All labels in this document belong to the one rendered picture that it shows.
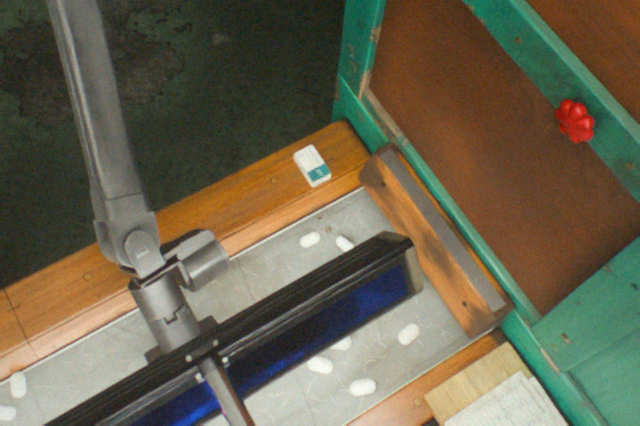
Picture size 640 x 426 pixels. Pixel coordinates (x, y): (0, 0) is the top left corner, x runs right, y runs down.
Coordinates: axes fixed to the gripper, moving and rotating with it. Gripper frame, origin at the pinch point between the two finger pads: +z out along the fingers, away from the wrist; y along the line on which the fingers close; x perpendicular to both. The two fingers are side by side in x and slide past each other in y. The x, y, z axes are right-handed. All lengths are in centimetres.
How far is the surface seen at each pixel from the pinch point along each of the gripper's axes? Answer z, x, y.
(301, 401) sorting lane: 7.5, -1.3, 10.5
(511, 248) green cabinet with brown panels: -4.6, -15.5, 42.0
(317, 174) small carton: -16.3, 13.5, 30.3
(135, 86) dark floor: -27, 127, 25
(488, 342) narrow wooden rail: 11.5, -8.1, 37.8
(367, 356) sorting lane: 7.3, -1.1, 22.1
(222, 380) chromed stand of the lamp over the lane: -17.9, -29.7, 0.9
